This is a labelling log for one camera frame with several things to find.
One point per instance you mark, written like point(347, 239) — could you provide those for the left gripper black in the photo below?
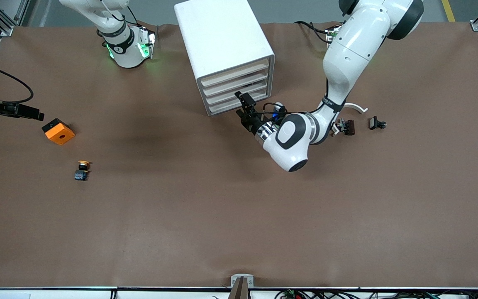
point(252, 123)

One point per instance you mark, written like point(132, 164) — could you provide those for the brown table cover sheet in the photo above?
point(239, 207)

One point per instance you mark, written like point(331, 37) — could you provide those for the grey aluminium frame post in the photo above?
point(21, 12)

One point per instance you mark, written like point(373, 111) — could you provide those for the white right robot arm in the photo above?
point(125, 54)

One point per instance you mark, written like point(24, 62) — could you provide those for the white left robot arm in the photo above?
point(347, 54)

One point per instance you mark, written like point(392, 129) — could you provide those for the grey metal mounting bracket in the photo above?
point(243, 275)

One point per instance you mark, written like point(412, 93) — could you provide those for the white table edge rail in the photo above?
point(160, 295)

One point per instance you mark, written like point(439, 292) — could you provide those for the black square push button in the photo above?
point(373, 123)

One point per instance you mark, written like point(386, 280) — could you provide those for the orange box with hole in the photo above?
point(60, 135)

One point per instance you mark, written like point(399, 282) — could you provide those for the yellow push button blue body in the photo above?
point(81, 175)

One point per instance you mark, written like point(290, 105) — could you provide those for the small brown clip part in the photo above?
point(350, 127)

